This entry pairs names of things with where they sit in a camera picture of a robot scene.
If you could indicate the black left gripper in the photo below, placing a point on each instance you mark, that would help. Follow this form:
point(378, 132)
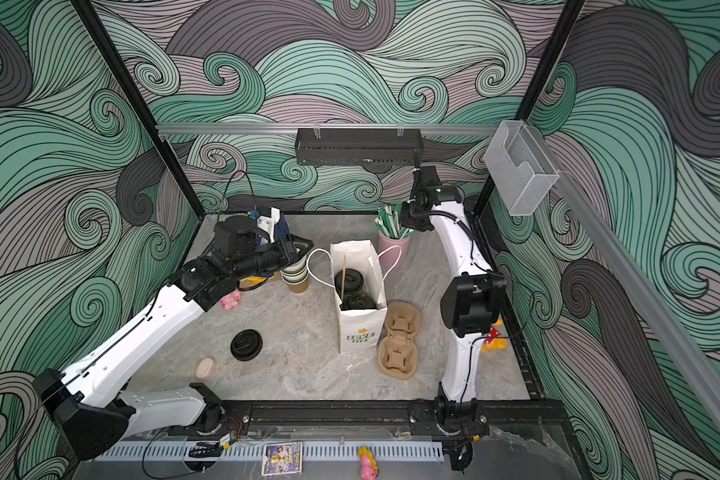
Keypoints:
point(286, 247)

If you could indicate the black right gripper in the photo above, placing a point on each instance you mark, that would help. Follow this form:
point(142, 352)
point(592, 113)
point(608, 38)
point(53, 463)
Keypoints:
point(407, 217)

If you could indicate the brown paper straw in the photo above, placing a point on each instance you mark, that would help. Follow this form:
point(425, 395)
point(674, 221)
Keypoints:
point(343, 279)

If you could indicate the black coffee cup lid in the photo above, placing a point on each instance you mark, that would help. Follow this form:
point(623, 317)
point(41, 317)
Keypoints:
point(354, 282)
point(246, 345)
point(359, 302)

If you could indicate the white green paper takeout bag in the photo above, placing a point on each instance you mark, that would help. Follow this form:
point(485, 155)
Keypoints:
point(357, 329)

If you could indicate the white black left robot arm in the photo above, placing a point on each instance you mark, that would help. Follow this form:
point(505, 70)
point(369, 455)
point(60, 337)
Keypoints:
point(86, 401)

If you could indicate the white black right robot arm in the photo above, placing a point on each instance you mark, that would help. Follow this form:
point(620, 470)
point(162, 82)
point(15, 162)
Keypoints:
point(473, 299)

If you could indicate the navy blue napkin stack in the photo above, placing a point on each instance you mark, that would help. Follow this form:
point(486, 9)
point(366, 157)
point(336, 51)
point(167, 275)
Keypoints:
point(282, 227)

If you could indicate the stack of paper cups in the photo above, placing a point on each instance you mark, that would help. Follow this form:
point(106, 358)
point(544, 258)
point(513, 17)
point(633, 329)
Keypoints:
point(296, 277)

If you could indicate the green white wrapped straws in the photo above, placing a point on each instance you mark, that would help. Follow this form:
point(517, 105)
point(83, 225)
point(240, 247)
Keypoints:
point(388, 222)

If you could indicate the pink metal straw bucket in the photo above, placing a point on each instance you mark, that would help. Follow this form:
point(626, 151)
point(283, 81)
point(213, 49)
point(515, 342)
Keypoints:
point(392, 251)

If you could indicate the pink plush toy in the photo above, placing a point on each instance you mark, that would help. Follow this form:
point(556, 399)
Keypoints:
point(231, 300)

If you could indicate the pink oval soap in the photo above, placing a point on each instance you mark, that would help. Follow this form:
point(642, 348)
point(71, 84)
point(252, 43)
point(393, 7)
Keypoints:
point(205, 369)

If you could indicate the brown pulp cup carrier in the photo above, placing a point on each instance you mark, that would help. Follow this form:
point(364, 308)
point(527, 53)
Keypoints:
point(397, 354)

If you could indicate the yellow plush doll red dress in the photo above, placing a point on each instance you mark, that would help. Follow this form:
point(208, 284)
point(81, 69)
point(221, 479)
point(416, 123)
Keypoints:
point(494, 340)

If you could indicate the colourful picture card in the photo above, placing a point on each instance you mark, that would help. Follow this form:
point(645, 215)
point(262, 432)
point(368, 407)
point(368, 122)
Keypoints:
point(282, 459)

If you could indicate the pink yellow small toy figure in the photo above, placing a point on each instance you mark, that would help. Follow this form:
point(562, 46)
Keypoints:
point(369, 468)

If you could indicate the clear acrylic wall holder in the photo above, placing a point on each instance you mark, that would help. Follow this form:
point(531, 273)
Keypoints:
point(521, 165)

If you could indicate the black wall shelf tray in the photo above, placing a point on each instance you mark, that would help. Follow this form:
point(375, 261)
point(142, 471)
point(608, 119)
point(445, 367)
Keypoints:
point(359, 147)

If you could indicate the aluminium wall rail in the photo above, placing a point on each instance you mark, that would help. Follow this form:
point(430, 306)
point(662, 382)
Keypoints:
point(250, 128)

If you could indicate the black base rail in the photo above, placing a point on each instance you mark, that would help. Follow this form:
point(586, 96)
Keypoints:
point(528, 418)

